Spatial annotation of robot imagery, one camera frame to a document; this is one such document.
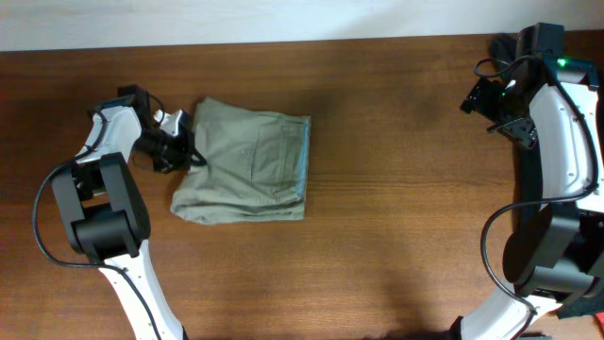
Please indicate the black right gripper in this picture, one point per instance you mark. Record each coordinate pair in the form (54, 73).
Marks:
(481, 99)

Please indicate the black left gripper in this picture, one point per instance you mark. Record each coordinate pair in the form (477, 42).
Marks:
(188, 157)

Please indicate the khaki shorts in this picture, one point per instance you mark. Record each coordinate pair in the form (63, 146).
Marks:
(256, 170)

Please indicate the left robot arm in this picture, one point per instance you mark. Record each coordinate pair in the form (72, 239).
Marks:
(102, 209)

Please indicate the black garment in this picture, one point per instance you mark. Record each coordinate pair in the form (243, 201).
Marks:
(526, 184)

